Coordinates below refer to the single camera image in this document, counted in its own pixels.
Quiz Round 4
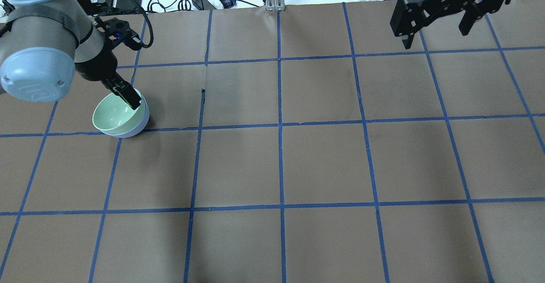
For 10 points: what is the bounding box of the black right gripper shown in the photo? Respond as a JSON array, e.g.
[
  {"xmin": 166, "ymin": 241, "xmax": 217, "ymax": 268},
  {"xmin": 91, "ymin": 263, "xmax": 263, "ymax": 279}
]
[{"xmin": 390, "ymin": 0, "xmax": 511, "ymax": 50}]

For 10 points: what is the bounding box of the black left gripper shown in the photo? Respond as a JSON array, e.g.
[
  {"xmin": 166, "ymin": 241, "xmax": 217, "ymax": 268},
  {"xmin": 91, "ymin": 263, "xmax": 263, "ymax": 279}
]
[{"xmin": 75, "ymin": 40, "xmax": 142, "ymax": 110}]

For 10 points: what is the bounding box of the green bowl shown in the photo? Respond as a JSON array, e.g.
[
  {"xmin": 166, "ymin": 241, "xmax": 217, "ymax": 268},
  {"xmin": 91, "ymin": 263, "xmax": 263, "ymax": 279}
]
[{"xmin": 92, "ymin": 89, "xmax": 148, "ymax": 134}]

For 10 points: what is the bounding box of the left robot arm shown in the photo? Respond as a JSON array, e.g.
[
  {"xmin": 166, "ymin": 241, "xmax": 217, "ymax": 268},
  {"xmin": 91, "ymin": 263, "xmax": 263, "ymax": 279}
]
[{"xmin": 1, "ymin": 0, "xmax": 149, "ymax": 110}]

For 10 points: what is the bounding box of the blue bowl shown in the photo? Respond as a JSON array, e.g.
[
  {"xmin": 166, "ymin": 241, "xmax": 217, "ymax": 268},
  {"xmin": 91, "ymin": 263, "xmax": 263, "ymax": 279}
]
[{"xmin": 101, "ymin": 96, "xmax": 150, "ymax": 139}]

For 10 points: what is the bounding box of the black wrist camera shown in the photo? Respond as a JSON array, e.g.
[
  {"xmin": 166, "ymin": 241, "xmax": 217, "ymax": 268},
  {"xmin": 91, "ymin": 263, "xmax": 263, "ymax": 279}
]
[{"xmin": 94, "ymin": 17, "xmax": 144, "ymax": 51}]

